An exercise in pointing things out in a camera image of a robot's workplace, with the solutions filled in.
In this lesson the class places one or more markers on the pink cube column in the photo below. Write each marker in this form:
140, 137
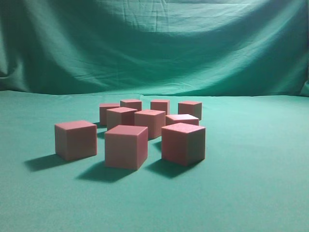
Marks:
75, 140
160, 105
153, 119
126, 147
120, 116
131, 103
182, 118
183, 144
103, 107
190, 107

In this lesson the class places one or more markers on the green cloth backdrop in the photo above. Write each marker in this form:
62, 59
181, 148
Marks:
247, 62

